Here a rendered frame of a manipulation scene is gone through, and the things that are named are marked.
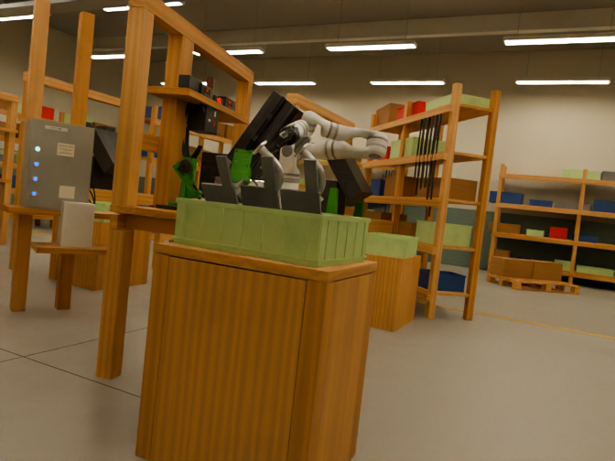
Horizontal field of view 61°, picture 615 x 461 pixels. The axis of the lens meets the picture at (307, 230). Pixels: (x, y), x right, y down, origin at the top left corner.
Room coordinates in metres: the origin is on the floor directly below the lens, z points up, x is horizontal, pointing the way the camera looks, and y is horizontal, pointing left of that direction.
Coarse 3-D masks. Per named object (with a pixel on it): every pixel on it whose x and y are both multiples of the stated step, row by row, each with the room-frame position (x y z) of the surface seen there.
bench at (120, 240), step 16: (112, 208) 2.58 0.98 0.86; (128, 208) 2.56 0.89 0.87; (144, 208) 2.57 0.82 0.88; (112, 224) 2.58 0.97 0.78; (128, 224) 2.65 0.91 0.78; (144, 224) 2.62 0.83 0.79; (160, 224) 2.60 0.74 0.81; (112, 240) 2.58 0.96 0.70; (128, 240) 2.60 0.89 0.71; (112, 256) 2.57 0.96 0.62; (128, 256) 2.62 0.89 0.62; (112, 272) 2.57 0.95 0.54; (128, 272) 2.63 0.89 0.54; (112, 288) 2.57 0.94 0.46; (128, 288) 2.64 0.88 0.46; (112, 304) 2.57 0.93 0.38; (112, 320) 2.57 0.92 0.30; (112, 336) 2.56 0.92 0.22; (112, 352) 2.56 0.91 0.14; (96, 368) 2.58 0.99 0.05; (112, 368) 2.56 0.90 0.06
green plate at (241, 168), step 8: (240, 152) 3.12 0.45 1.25; (248, 152) 3.11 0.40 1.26; (232, 160) 3.12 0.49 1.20; (240, 160) 3.11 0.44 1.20; (248, 160) 3.09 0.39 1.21; (232, 168) 3.10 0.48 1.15; (240, 168) 3.09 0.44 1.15; (248, 168) 3.08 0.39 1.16; (232, 176) 3.09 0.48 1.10; (240, 176) 3.08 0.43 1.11; (248, 176) 3.12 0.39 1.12
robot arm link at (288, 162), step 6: (294, 144) 2.40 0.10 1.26; (282, 150) 2.42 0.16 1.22; (288, 150) 2.40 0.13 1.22; (282, 156) 2.43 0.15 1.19; (288, 156) 2.41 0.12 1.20; (294, 156) 2.40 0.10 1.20; (300, 156) 2.45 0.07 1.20; (282, 162) 2.43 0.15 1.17; (288, 162) 2.41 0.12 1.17; (294, 162) 2.40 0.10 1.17; (282, 168) 2.43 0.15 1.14; (288, 168) 2.41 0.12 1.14; (294, 168) 2.41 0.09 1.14; (288, 174) 2.41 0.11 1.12; (294, 174) 2.42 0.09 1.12
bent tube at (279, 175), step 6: (264, 144) 1.86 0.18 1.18; (258, 150) 1.85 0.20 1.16; (264, 150) 1.85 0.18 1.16; (276, 162) 1.85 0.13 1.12; (276, 168) 1.85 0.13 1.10; (276, 174) 1.86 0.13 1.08; (282, 174) 1.86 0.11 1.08; (276, 180) 1.87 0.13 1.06; (282, 180) 1.87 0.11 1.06; (276, 186) 1.88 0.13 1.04
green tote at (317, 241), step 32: (192, 224) 1.88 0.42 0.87; (224, 224) 1.82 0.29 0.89; (256, 224) 1.75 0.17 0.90; (288, 224) 1.70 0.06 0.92; (320, 224) 1.64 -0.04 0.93; (352, 224) 1.86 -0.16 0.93; (256, 256) 1.75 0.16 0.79; (288, 256) 1.68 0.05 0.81; (320, 256) 1.66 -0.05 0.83; (352, 256) 1.89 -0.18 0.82
